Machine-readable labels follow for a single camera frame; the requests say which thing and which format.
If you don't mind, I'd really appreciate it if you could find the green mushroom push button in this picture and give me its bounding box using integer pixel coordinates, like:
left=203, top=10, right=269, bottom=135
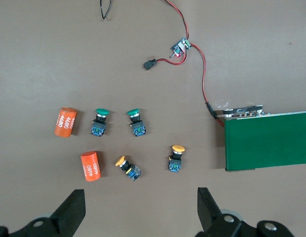
left=90, top=108, right=110, bottom=138
left=126, top=108, right=147, bottom=138

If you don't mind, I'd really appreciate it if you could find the red black motor wire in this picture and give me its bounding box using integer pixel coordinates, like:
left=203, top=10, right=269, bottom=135
left=190, top=42, right=227, bottom=128

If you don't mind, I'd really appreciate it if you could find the thin black power cable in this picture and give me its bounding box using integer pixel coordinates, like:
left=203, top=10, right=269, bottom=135
left=100, top=0, right=113, bottom=20

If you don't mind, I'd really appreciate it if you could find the small speed controller board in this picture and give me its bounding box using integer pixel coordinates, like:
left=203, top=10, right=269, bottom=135
left=170, top=37, right=192, bottom=59

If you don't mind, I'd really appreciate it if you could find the yellow mushroom push button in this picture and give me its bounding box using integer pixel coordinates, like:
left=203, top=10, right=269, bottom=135
left=115, top=155, right=142, bottom=182
left=167, top=144, right=186, bottom=173

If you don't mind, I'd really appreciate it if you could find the green belt conveyor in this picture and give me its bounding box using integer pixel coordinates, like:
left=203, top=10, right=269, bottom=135
left=216, top=104, right=306, bottom=173

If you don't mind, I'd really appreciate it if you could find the black plug with red lead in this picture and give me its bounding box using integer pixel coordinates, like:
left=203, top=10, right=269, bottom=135
left=143, top=53, right=186, bottom=71

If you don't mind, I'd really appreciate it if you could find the red black supply wire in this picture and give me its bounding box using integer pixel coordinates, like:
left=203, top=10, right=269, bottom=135
left=164, top=0, right=191, bottom=41

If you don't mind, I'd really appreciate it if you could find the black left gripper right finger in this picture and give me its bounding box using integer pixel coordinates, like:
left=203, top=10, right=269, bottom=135
left=196, top=187, right=296, bottom=237

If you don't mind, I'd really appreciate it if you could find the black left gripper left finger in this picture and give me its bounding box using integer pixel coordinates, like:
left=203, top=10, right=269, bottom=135
left=0, top=189, right=86, bottom=237

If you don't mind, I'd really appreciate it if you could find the orange cylinder marked 4680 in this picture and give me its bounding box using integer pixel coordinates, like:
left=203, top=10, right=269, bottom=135
left=53, top=107, right=78, bottom=138
left=80, top=151, right=102, bottom=182

